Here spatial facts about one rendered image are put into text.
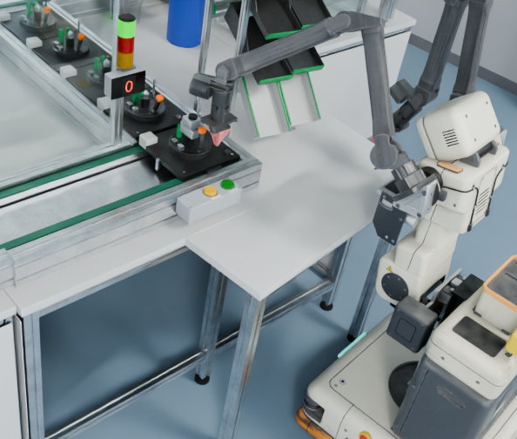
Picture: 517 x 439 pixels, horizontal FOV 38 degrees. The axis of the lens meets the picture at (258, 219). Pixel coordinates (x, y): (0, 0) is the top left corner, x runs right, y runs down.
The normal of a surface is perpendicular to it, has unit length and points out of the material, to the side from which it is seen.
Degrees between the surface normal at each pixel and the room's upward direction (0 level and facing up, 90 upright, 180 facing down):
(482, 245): 0
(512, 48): 90
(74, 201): 0
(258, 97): 45
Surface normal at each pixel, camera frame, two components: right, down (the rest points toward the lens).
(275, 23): 0.36, -0.44
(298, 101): 0.47, -0.12
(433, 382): -0.65, 0.40
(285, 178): 0.15, -0.77
